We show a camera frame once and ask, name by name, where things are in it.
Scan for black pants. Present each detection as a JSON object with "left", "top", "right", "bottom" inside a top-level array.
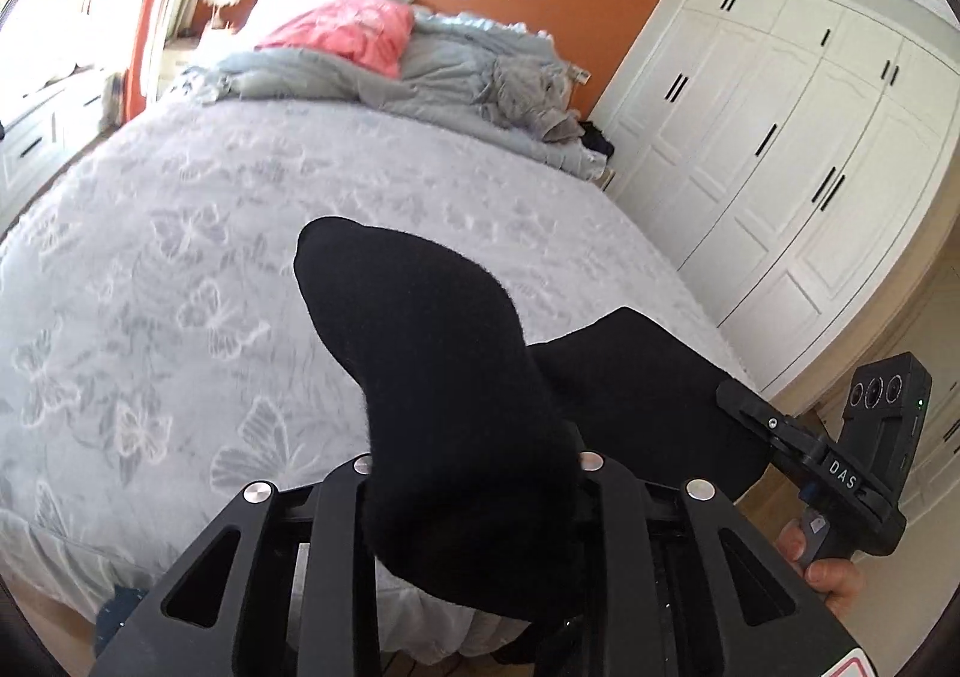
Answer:
[{"left": 295, "top": 217, "right": 770, "bottom": 664}]

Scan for right hand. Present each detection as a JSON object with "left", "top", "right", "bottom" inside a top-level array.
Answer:
[{"left": 775, "top": 519, "right": 866, "bottom": 620}]

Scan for white wardrobe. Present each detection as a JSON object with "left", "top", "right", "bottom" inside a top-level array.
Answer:
[{"left": 607, "top": 0, "right": 958, "bottom": 394}]

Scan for black item beside bed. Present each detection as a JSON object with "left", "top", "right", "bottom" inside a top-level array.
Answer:
[{"left": 579, "top": 119, "right": 615, "bottom": 160}]

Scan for grey crumpled duvet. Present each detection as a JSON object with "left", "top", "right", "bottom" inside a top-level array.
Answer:
[{"left": 182, "top": 14, "right": 608, "bottom": 181}]

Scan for pink pillow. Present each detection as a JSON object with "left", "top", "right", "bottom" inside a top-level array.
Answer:
[{"left": 256, "top": 0, "right": 415, "bottom": 79}]

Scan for grey butterfly bedspread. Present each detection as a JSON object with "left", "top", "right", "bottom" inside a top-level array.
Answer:
[{"left": 2, "top": 100, "right": 740, "bottom": 617}]

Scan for dark dotted slipper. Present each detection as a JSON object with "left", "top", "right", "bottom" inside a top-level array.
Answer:
[{"left": 93, "top": 586, "right": 148, "bottom": 657}]

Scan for orange curtain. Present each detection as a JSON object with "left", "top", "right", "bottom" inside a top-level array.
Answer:
[{"left": 118, "top": 0, "right": 209, "bottom": 123}]

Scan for white drawer cabinet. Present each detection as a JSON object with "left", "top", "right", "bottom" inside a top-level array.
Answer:
[{"left": 2, "top": 69, "right": 114, "bottom": 233}]

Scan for black camera box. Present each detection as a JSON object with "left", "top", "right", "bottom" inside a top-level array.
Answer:
[{"left": 839, "top": 352, "right": 932, "bottom": 501}]

